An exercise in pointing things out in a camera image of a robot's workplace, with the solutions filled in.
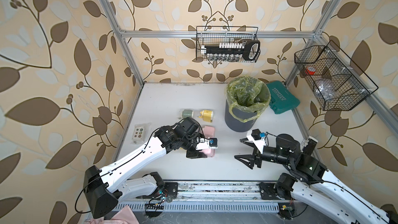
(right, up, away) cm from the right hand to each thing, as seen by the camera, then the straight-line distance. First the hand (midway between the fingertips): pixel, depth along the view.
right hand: (238, 147), depth 66 cm
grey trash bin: (+6, +4, +30) cm, 31 cm away
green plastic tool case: (+39, +20, +39) cm, 58 cm away
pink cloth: (-50, -32, +3) cm, 60 cm away
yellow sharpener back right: (-13, +10, +30) cm, 34 cm away
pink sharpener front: (-12, -2, -1) cm, 12 cm away
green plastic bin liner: (+10, +24, +19) cm, 32 cm away
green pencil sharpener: (-27, +12, +30) cm, 42 cm away
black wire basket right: (+49, +28, +6) cm, 57 cm away
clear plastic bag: (+41, +25, +4) cm, 48 cm away
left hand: (-15, -1, +6) cm, 16 cm away
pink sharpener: (-12, +2, +23) cm, 26 cm away
